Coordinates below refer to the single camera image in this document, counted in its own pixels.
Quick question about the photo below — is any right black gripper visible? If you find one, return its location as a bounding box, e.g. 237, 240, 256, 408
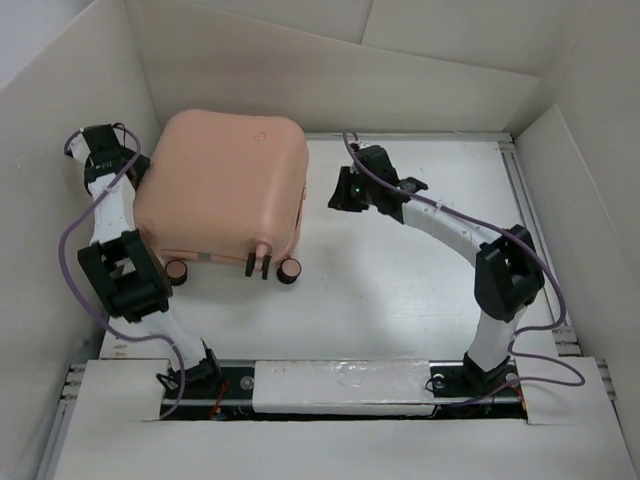
328, 165, 379, 212

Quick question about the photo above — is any pink hard-shell suitcase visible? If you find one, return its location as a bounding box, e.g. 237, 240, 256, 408
133, 109, 309, 277

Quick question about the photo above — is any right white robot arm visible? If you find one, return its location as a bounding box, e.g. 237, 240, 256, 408
328, 141, 545, 395

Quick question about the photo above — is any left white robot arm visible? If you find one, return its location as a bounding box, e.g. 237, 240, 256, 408
64, 123, 223, 397

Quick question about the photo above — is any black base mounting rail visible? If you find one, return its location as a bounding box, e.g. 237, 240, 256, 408
159, 359, 527, 421

